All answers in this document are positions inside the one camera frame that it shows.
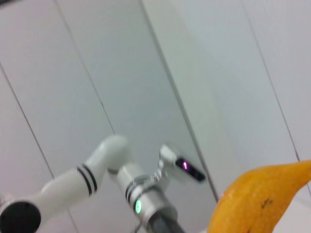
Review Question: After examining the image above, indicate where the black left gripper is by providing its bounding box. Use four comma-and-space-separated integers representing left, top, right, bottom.
148, 210, 187, 233

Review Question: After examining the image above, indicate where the yellow banana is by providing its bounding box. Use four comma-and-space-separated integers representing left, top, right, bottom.
206, 160, 311, 233

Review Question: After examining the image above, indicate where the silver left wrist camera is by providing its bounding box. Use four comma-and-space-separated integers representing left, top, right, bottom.
150, 144, 207, 185

